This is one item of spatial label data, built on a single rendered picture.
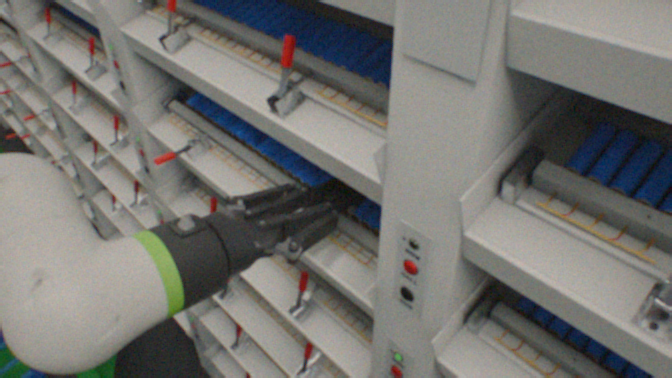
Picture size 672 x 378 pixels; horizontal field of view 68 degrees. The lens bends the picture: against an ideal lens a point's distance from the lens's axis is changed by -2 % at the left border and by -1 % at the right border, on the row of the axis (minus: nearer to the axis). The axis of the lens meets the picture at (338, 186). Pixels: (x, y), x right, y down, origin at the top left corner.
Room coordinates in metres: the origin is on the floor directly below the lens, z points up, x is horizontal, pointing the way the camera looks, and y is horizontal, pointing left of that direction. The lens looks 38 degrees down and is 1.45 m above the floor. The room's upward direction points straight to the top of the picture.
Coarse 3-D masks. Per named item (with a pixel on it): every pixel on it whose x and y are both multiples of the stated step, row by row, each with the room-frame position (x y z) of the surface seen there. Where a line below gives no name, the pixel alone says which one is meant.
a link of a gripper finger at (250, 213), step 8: (304, 184) 0.52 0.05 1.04; (296, 192) 0.51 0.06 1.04; (304, 192) 0.51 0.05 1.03; (280, 200) 0.48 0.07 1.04; (288, 200) 0.49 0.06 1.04; (296, 200) 0.50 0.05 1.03; (256, 208) 0.45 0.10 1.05; (264, 208) 0.46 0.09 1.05; (272, 208) 0.46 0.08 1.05; (280, 208) 0.47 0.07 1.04; (288, 208) 0.48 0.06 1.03; (296, 208) 0.50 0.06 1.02; (248, 216) 0.43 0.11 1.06; (256, 216) 0.44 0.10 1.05; (272, 216) 0.46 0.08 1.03
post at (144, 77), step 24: (96, 0) 0.87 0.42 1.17; (120, 48) 0.84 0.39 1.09; (144, 72) 0.85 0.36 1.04; (168, 72) 0.88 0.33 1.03; (120, 96) 0.89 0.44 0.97; (144, 96) 0.84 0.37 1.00; (168, 168) 0.85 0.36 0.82; (168, 216) 0.83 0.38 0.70; (192, 312) 0.85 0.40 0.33; (192, 336) 0.89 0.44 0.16
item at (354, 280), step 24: (168, 96) 0.87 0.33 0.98; (144, 120) 0.83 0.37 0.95; (168, 144) 0.77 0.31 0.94; (192, 168) 0.72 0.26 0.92; (216, 168) 0.68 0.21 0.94; (240, 192) 0.62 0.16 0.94; (336, 240) 0.50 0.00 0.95; (312, 264) 0.49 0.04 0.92; (336, 264) 0.47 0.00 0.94; (360, 264) 0.46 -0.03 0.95; (360, 288) 0.43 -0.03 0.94
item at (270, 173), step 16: (176, 112) 0.82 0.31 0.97; (192, 112) 0.81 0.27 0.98; (192, 128) 0.78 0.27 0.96; (208, 128) 0.75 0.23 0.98; (224, 144) 0.71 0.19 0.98; (240, 144) 0.70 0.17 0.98; (224, 160) 0.69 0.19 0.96; (240, 160) 0.68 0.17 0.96; (256, 160) 0.66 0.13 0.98; (272, 176) 0.62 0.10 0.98; (352, 224) 0.50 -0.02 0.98; (352, 240) 0.49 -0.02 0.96; (368, 240) 0.47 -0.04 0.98
